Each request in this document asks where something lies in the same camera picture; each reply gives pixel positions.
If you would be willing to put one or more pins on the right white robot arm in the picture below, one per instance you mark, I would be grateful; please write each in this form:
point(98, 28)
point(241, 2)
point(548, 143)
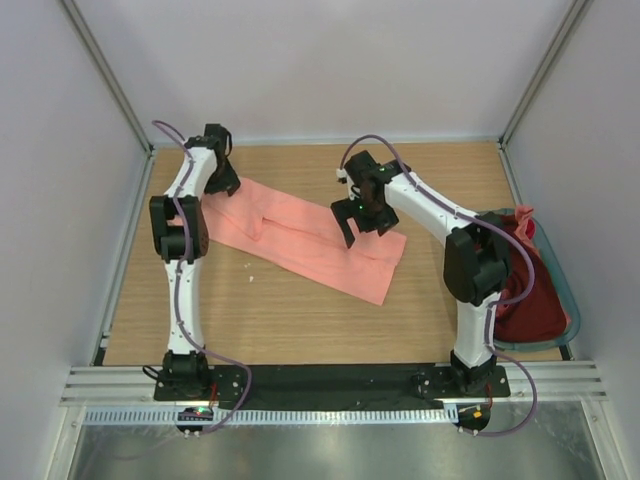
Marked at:
point(477, 260)

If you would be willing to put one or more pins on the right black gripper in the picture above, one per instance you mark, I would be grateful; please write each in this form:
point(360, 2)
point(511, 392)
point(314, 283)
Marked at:
point(345, 209)

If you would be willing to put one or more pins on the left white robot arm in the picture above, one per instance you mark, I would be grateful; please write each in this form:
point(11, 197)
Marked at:
point(181, 239)

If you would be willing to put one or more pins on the white slotted cable duct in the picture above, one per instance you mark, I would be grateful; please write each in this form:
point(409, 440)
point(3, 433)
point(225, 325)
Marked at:
point(196, 416)

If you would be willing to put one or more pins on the dark red t shirt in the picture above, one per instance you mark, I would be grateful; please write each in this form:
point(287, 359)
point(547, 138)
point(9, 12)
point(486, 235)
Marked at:
point(540, 316)

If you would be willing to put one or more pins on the teal plastic basket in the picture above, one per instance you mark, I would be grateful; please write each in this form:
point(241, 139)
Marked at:
point(565, 310)

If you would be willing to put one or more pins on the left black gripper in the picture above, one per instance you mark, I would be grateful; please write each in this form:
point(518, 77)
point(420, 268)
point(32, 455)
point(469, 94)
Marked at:
point(228, 183)

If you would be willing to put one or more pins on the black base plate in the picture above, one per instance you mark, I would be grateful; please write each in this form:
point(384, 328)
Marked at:
point(226, 383)

